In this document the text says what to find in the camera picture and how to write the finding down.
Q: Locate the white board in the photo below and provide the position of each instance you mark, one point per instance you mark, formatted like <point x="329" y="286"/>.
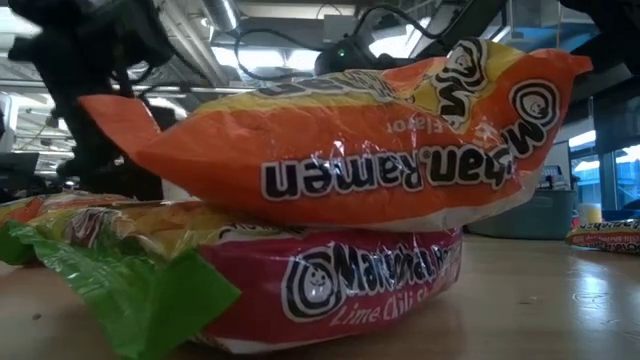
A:
<point x="557" y="155"/>

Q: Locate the blue bin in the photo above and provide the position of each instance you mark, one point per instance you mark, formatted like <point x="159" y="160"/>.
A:
<point x="620" y="215"/>

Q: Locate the teal plastic bin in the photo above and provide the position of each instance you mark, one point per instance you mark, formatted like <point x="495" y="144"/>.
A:
<point x="540" y="217"/>

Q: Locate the round silver ventilation duct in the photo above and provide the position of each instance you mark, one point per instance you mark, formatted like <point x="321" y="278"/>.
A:
<point x="220" y="12"/>

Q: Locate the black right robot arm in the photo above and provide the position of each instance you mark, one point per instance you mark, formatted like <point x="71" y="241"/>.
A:
<point x="465" y="25"/>

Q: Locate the orange Maruchan ramen pack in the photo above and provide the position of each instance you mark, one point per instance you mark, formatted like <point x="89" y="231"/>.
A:
<point x="17" y="209"/>
<point x="300" y="150"/>

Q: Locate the grey device on stand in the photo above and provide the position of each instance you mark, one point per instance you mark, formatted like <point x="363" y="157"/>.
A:
<point x="552" y="172"/>

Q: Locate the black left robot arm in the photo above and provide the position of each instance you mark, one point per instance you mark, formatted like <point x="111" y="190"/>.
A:
<point x="90" y="30"/>

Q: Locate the green lime chili ramen pack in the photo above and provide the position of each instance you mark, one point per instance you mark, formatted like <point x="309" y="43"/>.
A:
<point x="605" y="237"/>
<point x="325" y="290"/>

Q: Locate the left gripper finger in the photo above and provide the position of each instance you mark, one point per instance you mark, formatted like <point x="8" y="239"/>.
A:
<point x="87" y="182"/>
<point x="140" y="185"/>

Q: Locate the yellow container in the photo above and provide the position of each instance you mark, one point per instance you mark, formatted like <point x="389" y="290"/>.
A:
<point x="591" y="215"/>

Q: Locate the grey ceiling unit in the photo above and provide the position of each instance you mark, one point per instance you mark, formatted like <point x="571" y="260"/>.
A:
<point x="335" y="22"/>

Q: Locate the black computer monitor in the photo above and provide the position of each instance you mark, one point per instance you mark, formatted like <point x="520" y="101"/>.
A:
<point x="17" y="170"/>

